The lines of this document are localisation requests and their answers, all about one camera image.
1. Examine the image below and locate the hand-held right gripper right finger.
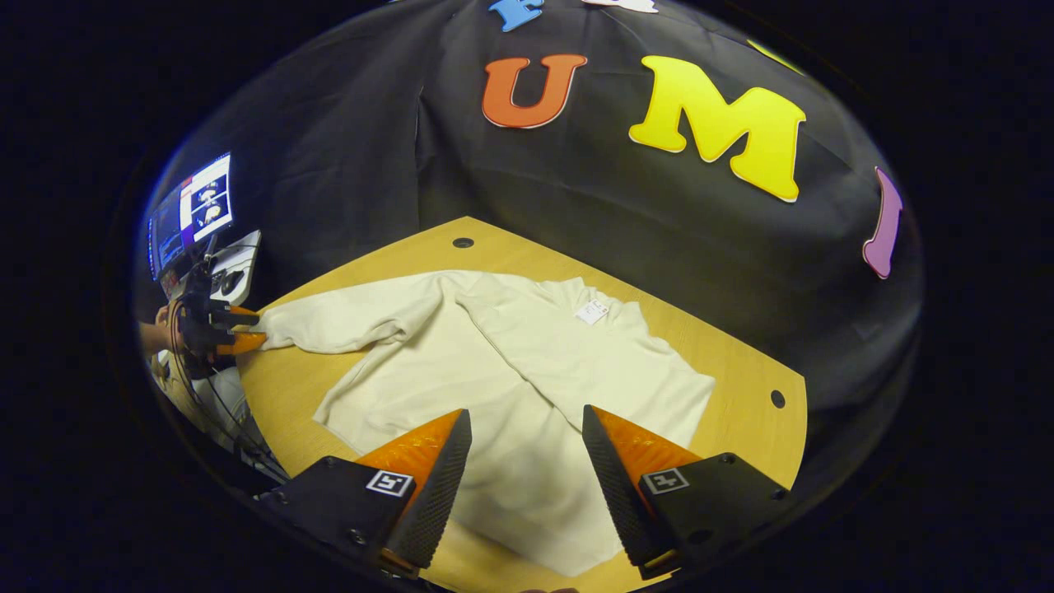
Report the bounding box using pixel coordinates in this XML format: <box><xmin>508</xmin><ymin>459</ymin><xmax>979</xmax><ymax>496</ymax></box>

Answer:
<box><xmin>581</xmin><ymin>404</ymin><xmax>791</xmax><ymax>581</ymax></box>

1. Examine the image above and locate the white side desk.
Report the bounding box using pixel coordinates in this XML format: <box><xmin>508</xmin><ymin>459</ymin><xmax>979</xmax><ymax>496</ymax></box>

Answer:
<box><xmin>206</xmin><ymin>229</ymin><xmax>264</xmax><ymax>307</ymax></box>

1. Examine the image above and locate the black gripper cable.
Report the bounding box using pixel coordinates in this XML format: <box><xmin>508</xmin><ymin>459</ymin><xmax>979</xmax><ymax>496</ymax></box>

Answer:
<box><xmin>165</xmin><ymin>350</ymin><xmax>289</xmax><ymax>483</ymax></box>

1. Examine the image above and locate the computer monitor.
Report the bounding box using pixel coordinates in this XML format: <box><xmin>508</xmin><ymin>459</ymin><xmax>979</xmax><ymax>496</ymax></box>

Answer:
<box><xmin>147</xmin><ymin>152</ymin><xmax>236</xmax><ymax>281</ymax></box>

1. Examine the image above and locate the black backdrop cloth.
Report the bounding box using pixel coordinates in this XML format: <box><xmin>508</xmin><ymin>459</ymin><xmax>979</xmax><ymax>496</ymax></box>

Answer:
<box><xmin>136</xmin><ymin>0</ymin><xmax>923</xmax><ymax>495</ymax></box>

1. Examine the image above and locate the cream sweatshirt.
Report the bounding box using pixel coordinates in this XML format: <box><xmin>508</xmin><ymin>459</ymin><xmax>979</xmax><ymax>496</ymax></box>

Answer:
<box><xmin>251</xmin><ymin>270</ymin><xmax>717</xmax><ymax>577</ymax></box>

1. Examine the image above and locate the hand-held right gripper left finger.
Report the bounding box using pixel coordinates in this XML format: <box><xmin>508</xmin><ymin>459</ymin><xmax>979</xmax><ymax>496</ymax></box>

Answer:
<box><xmin>259</xmin><ymin>408</ymin><xmax>474</xmax><ymax>577</ymax></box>

